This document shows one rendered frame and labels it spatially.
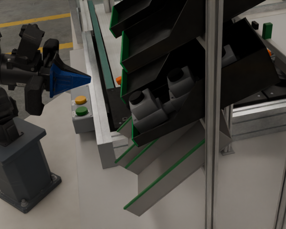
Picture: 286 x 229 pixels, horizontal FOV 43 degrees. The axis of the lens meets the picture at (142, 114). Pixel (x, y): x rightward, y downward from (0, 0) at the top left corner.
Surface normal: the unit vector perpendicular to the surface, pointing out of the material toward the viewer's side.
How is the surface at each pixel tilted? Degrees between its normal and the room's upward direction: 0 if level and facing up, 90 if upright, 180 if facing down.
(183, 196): 0
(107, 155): 90
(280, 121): 90
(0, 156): 0
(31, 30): 33
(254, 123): 90
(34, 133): 0
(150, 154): 90
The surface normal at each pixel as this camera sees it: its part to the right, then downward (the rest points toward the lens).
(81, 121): 0.19, 0.56
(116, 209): -0.10, -0.80
